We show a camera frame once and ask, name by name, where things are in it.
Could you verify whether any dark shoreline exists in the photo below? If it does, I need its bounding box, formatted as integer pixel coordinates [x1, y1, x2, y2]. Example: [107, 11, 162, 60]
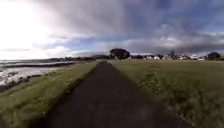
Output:
[0, 73, 43, 93]

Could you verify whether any grass strip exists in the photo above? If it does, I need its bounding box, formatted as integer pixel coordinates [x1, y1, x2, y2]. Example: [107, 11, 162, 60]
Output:
[0, 61, 99, 128]

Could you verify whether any row of houses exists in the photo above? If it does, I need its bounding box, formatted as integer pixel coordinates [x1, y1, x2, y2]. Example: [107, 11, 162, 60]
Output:
[130, 53, 207, 62]

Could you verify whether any large dark tree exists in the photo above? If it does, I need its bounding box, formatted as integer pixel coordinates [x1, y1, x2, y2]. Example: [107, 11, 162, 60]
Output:
[109, 48, 131, 61]

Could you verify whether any dark asphalt path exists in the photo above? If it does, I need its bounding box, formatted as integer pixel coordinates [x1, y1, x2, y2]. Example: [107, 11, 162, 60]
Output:
[29, 61, 194, 128]

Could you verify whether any grass field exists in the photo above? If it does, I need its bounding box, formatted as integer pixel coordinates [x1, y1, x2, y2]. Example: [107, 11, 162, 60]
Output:
[108, 59, 224, 128]

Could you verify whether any water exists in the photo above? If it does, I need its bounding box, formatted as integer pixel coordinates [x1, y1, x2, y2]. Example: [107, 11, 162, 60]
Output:
[0, 60, 78, 87]

